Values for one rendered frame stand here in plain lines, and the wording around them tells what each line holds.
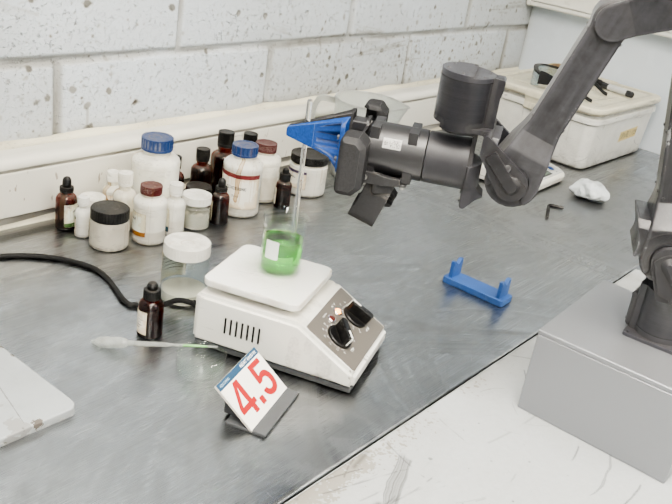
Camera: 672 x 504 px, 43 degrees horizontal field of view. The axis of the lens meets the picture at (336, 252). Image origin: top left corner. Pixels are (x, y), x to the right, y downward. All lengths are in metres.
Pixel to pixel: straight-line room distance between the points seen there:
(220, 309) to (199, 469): 0.21
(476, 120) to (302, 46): 0.80
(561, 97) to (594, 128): 1.07
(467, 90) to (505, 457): 0.38
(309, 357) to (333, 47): 0.90
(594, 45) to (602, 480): 0.44
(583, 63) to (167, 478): 0.56
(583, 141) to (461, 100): 1.09
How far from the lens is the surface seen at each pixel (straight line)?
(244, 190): 1.35
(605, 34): 0.87
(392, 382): 1.00
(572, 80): 0.89
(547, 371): 0.98
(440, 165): 0.91
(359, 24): 1.78
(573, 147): 1.97
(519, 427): 0.98
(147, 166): 1.28
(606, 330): 1.00
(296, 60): 1.65
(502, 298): 1.24
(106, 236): 1.21
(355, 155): 0.85
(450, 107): 0.90
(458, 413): 0.97
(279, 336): 0.95
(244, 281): 0.97
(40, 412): 0.88
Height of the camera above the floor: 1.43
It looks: 24 degrees down
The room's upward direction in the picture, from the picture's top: 9 degrees clockwise
